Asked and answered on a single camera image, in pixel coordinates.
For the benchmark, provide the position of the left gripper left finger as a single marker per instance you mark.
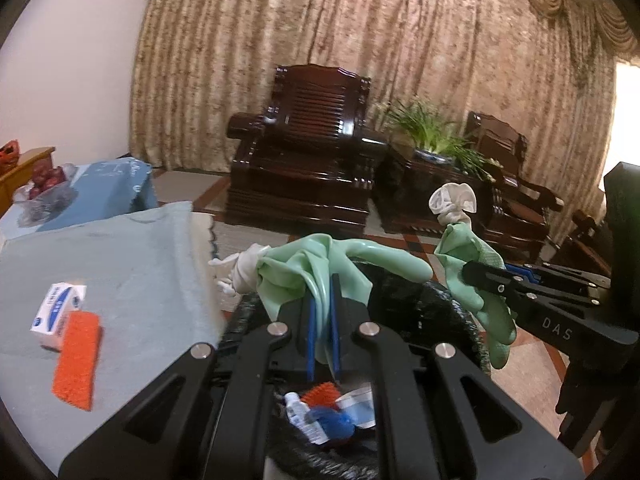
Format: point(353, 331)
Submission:
point(207, 415)

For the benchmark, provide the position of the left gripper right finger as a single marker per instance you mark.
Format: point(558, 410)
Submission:
point(438, 415)

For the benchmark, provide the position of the blue tube with white cap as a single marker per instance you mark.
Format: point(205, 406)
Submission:
point(299, 416)

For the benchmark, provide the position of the blue plastic bag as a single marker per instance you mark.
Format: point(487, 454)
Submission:
point(335, 424)

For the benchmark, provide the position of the orange foam net sleeve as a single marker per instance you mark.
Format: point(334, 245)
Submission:
point(325, 394)

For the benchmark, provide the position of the green rubber glove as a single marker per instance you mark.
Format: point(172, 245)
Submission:
point(470, 264)
point(285, 273)

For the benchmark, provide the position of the alcohol pads box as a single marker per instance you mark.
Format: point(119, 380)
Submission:
point(50, 321)

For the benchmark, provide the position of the white blue paper cup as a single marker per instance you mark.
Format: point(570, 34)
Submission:
point(358, 406)

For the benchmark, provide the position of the black trash bin with bag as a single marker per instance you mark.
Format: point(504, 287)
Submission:
point(422, 314)

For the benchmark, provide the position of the dark wooden armchair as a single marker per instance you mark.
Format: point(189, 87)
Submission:
point(309, 159)
point(513, 212)

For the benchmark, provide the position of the orange foam net in pile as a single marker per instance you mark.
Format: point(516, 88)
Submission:
point(73, 378)

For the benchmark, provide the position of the grey-blue tablecloth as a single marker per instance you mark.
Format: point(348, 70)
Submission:
point(146, 277)

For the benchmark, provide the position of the dark wooden side table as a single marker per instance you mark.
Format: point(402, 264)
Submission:
point(404, 183)

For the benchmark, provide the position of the green potted plant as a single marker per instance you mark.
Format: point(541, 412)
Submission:
point(430, 131)

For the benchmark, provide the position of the blue cover on side table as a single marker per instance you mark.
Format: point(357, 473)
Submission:
point(102, 190)

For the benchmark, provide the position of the glass fruit bowl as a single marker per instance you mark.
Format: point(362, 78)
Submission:
point(45, 206)

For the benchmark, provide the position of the floral beige curtain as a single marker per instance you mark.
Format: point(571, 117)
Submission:
point(546, 66)

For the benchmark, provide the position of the red apples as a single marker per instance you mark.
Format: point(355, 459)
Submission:
point(44, 177)

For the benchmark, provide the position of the wooden TV cabinet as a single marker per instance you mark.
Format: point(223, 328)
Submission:
point(20, 174)

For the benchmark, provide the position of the red plastic bag on cabinet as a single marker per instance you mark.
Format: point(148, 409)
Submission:
point(10, 154)

